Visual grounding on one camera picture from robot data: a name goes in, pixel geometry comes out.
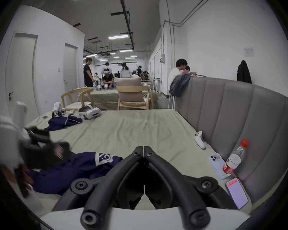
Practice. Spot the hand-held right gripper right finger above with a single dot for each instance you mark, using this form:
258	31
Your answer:
182	195

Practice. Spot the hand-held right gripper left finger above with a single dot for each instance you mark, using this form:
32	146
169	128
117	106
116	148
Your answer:
99	200

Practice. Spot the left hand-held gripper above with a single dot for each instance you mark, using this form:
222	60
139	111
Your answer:
4	133

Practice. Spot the dark blue shirt white print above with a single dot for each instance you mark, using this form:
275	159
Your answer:
86	165

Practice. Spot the pale blue phone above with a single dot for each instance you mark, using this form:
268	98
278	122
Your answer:
217	166

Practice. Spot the dark blue garment white trim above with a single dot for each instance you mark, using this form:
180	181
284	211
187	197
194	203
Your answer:
64	123

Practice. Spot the phone with lit screen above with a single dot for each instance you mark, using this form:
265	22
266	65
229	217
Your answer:
237	193

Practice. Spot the white hand controller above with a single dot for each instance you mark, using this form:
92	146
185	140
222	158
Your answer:
199	140

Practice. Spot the water bottle red cap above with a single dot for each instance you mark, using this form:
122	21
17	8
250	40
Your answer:
234	160

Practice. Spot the spare hand-held gripper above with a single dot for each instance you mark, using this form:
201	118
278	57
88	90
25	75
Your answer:
57	108

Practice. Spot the curved wooden chair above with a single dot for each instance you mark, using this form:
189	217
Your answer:
74	100

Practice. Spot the white headset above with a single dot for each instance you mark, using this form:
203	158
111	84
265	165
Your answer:
90	112

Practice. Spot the bed with pale green sheet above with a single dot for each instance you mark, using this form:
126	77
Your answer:
134	128

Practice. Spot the white door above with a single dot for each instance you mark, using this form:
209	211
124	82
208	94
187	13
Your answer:
21	75
70	68

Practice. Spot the grey padded headboard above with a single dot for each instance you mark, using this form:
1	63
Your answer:
242	109

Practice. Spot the wooden armchair beige cushions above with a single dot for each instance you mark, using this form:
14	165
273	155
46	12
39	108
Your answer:
133	96

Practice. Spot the dark blue-grey garment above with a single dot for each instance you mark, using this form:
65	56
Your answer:
180	85

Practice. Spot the group of people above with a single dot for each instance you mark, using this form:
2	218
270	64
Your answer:
141	73

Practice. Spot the black jacket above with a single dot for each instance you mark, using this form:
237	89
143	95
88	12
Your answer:
243	73

